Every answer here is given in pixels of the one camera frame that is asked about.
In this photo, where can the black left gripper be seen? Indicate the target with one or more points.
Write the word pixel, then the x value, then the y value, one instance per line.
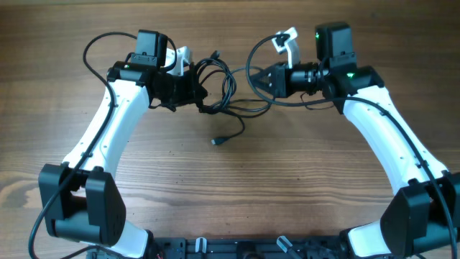
pixel 194 91

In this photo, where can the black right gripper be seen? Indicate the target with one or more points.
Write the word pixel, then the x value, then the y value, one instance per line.
pixel 280 80

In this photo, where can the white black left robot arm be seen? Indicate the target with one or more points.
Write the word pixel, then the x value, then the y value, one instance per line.
pixel 80 200

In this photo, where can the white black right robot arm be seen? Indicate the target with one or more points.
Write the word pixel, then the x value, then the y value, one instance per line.
pixel 424 212

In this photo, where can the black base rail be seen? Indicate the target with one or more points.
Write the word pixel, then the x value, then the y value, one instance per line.
pixel 282 247

